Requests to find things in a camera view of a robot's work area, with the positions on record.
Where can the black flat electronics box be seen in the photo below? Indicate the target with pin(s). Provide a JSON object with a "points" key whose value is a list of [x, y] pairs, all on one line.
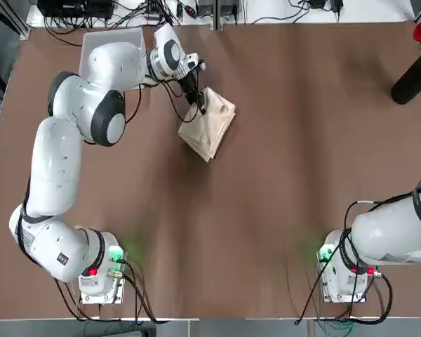
{"points": [[77, 7]]}

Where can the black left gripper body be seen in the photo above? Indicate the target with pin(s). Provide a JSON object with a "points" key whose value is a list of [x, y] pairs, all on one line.
{"points": [[188, 82]]}

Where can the black finned electronics box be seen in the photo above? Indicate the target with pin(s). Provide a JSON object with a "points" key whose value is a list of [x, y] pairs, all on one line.
{"points": [[205, 5], [228, 5]]}

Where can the clear plastic box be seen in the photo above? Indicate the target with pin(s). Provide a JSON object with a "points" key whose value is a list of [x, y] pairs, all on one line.
{"points": [[112, 36]]}

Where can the black power adapter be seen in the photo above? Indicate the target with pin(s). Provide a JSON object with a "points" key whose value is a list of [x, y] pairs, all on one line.
{"points": [[316, 3]]}

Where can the cream tablecloth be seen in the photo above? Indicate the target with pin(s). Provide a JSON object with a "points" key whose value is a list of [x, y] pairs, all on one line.
{"points": [[210, 130]]}

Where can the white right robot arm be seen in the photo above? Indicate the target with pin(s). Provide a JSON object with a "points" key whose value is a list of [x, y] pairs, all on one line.
{"points": [[389, 228]]}

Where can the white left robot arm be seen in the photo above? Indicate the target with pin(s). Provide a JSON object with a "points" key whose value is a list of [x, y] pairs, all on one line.
{"points": [[56, 168]]}

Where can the white side desk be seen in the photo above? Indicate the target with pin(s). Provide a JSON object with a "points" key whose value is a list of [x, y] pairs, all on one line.
{"points": [[266, 12]]}

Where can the aluminium frame beam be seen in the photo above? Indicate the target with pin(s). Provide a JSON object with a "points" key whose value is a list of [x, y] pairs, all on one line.
{"points": [[19, 28]]}

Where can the black vase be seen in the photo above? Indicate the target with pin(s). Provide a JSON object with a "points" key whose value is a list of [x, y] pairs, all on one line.
{"points": [[412, 84]]}

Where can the aluminium frame post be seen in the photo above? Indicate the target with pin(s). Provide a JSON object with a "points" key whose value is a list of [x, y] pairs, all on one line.
{"points": [[218, 14]]}

